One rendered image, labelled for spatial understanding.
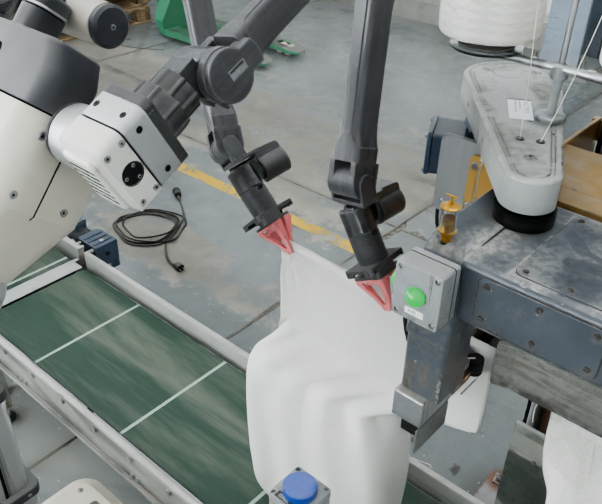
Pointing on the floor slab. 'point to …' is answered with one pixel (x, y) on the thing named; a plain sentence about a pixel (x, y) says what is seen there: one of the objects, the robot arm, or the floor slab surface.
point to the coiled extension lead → (155, 235)
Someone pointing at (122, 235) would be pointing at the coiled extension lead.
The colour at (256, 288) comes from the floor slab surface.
